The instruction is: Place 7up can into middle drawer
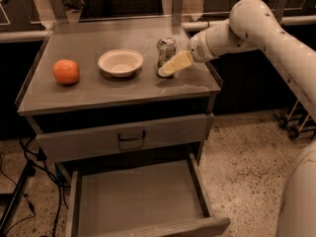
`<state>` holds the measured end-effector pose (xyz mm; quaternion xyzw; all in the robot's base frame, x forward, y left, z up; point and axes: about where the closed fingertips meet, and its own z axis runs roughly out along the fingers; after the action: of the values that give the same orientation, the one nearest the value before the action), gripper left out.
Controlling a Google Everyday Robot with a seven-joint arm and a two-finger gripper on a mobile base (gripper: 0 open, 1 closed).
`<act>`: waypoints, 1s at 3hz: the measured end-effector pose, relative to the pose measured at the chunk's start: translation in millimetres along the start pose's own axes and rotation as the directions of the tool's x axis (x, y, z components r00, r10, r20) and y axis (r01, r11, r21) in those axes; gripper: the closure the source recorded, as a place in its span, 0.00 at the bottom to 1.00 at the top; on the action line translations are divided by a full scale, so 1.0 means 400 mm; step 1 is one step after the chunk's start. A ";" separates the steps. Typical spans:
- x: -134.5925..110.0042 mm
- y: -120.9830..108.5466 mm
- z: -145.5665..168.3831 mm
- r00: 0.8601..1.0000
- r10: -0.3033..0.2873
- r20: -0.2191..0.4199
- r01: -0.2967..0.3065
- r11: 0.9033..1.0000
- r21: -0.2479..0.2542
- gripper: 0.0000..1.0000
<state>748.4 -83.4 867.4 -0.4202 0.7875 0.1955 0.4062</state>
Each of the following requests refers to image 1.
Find black tripod leg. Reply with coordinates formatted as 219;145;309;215
0;160;35;237

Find grey left bracket post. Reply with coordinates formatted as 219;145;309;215
48;0;68;24

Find open grey middle drawer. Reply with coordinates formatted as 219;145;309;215
65;153;230;237

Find black floor cables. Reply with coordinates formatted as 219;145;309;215
0;136;71;237

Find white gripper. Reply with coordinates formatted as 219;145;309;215
157;26;229;77

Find black drawer handle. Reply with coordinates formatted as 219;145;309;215
118;130;146;142

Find white horizontal rail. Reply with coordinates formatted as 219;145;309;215
0;15;316;44

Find green 7up soda can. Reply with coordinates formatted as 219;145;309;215
156;38;177;78

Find orange fruit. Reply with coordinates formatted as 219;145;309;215
52;59;80;85

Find white paper bowl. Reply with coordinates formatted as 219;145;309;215
98;49;143;78

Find grey metal drawer cabinet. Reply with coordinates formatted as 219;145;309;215
15;16;223;175

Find grey top drawer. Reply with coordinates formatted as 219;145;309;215
37;114;214;163

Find grey middle bracket post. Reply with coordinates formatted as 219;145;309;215
172;0;184;26

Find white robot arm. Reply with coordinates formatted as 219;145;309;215
157;0;316;237

